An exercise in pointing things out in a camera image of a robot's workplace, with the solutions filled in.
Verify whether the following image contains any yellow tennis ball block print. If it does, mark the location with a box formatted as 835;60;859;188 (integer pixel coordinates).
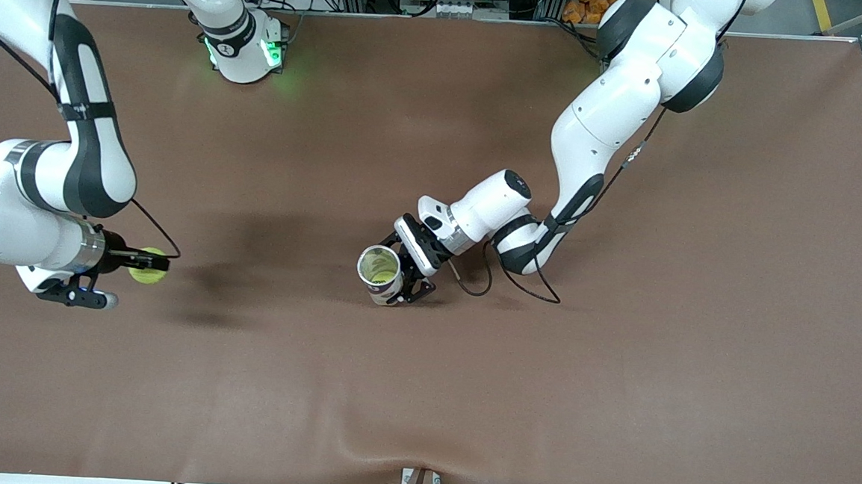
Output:
128;246;170;287

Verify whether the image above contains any white power strip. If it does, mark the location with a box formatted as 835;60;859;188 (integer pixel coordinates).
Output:
434;1;484;19

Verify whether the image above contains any silver tennis ball can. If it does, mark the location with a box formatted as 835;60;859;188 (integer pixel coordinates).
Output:
355;243;407;308

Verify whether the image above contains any brown table mat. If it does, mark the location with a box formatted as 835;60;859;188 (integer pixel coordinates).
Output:
0;0;862;484

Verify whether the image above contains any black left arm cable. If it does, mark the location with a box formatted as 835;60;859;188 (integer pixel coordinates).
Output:
443;94;669;311

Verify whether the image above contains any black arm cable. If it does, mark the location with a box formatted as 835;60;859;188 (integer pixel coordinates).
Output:
0;0;196;261
443;94;669;311

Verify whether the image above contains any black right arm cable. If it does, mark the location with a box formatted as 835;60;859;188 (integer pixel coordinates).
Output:
0;0;196;261

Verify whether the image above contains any pile of orange items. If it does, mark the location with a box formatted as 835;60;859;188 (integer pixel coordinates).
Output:
562;0;620;27

